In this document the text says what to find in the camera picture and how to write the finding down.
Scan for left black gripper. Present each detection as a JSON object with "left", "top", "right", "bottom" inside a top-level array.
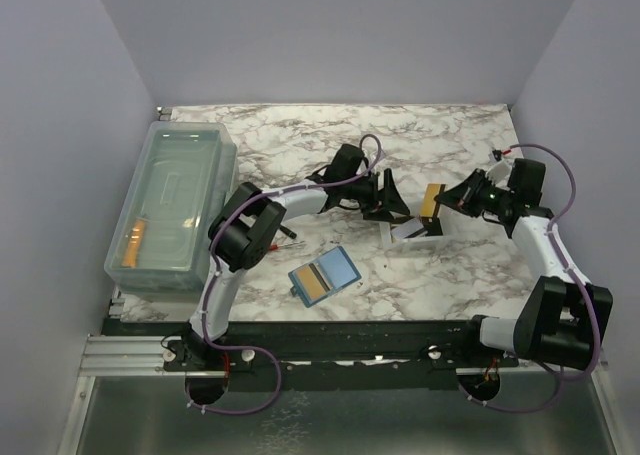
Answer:
[{"left": 341, "top": 169, "right": 409, "bottom": 223}]

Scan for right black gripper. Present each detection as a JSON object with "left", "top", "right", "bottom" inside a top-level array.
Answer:
[{"left": 435, "top": 169, "right": 514, "bottom": 219}]

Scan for credit cards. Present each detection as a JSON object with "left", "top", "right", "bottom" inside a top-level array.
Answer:
[{"left": 390, "top": 217, "right": 443, "bottom": 240}]

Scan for gold credit card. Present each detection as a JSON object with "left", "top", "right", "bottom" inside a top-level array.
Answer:
[
  {"left": 296, "top": 263, "right": 331, "bottom": 301},
  {"left": 419, "top": 183, "right": 446, "bottom": 218}
]

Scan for clear acrylic card box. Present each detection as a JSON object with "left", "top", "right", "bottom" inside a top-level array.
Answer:
[{"left": 378, "top": 209, "right": 456, "bottom": 253}]

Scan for teal leather card holder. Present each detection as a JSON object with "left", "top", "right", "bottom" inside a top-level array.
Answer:
[{"left": 288, "top": 246, "right": 361, "bottom": 308}]

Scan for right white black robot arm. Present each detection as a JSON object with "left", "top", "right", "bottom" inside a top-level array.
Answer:
[{"left": 435, "top": 158, "right": 613, "bottom": 371}]

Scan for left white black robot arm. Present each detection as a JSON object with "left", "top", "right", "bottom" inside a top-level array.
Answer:
[{"left": 187, "top": 144, "right": 410, "bottom": 370}]

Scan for black green screwdriver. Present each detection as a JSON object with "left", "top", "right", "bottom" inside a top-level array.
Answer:
[{"left": 280, "top": 227, "right": 297, "bottom": 239}]

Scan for blue red screwdriver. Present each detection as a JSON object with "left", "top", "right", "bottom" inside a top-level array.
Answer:
[{"left": 269, "top": 242, "right": 305, "bottom": 252}]

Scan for clear plastic storage bin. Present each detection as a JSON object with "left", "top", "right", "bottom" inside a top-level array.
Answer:
[{"left": 104, "top": 121, "right": 238, "bottom": 298}]

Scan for orange tool in bin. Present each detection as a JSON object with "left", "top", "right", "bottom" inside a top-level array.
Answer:
[{"left": 122, "top": 218, "right": 147, "bottom": 268}]

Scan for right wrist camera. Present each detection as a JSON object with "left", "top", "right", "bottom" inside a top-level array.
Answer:
[{"left": 487, "top": 149, "right": 512, "bottom": 184}]

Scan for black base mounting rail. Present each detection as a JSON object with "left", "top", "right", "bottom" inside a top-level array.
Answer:
[{"left": 101, "top": 318, "right": 521, "bottom": 392}]

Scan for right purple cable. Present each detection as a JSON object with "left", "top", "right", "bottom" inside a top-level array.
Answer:
[{"left": 482, "top": 143, "right": 604, "bottom": 412}]

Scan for aluminium extrusion rail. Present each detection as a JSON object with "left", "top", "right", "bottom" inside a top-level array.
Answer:
[{"left": 79, "top": 336, "right": 542, "bottom": 378}]

